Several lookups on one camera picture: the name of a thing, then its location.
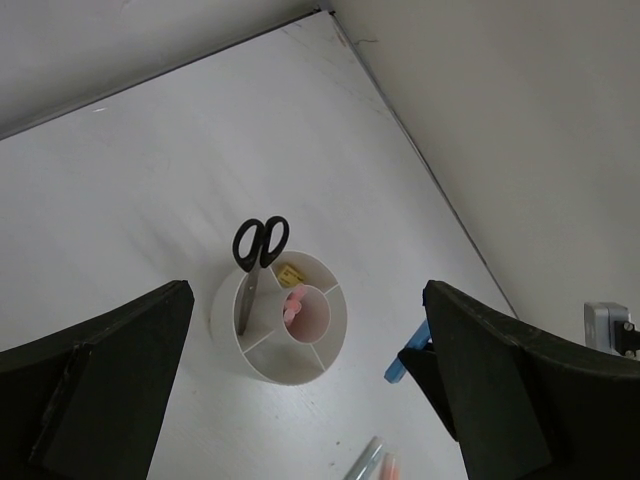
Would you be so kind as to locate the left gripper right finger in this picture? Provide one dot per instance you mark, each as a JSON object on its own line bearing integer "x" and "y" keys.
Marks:
{"x": 527, "y": 404}

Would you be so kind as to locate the black handled scissors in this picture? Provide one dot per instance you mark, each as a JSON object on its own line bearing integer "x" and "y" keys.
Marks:
{"x": 269, "y": 241}

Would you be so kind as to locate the thin red pen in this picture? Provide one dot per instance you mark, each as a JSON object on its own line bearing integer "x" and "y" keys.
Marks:
{"x": 293, "y": 303}

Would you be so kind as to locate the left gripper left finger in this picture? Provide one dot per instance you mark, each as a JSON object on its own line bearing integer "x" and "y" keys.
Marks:
{"x": 88, "y": 402}

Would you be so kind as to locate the orange yellow highlighter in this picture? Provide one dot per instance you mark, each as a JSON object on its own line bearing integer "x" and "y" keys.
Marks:
{"x": 390, "y": 467}

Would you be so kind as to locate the white round divided organizer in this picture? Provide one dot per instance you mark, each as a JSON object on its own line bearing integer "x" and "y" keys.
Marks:
{"x": 269, "y": 350}

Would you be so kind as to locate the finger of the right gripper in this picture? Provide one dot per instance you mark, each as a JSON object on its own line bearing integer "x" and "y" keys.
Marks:
{"x": 423, "y": 368}

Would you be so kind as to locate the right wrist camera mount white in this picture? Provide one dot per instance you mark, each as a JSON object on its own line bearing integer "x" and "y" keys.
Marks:
{"x": 609, "y": 328}

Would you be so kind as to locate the small yellow eraser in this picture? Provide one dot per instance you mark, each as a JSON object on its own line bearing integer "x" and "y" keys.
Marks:
{"x": 289, "y": 276}

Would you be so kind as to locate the green highlighter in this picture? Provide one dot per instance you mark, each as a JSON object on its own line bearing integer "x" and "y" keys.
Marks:
{"x": 367, "y": 461}

